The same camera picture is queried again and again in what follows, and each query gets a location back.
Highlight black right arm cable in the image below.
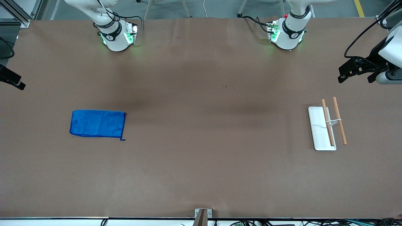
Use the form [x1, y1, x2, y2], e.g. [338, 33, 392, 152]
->
[0, 37, 15, 59]

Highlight wooden rack rod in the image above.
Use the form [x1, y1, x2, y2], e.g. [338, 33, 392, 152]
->
[321, 99, 335, 147]
[333, 97, 347, 145]

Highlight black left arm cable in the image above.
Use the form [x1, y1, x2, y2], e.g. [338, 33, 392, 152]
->
[344, 0, 402, 69]

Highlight white left base connector box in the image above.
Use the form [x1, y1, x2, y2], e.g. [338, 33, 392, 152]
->
[267, 20, 280, 43]

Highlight black base cable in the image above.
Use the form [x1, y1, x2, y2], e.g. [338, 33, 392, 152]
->
[119, 15, 144, 30]
[243, 16, 271, 33]

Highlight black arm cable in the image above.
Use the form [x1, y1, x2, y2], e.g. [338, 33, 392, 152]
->
[344, 0, 402, 69]
[0, 37, 15, 59]

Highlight white right base connector box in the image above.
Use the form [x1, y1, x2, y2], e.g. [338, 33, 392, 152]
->
[125, 23, 139, 45]

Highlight black left base cable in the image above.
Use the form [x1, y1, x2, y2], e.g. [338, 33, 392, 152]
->
[243, 16, 271, 33]

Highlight blue towel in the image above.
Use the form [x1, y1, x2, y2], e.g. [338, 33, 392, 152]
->
[69, 110, 127, 141]

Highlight black right base cable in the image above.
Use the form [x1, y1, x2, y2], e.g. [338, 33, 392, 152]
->
[119, 15, 144, 30]

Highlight brown paper table cover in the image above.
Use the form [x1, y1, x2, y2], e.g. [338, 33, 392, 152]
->
[0, 16, 402, 219]

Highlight white base connector box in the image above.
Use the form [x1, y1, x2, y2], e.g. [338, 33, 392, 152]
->
[267, 20, 280, 43]
[125, 23, 139, 45]

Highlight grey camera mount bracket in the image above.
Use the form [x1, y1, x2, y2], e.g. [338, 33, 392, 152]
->
[192, 208, 213, 226]

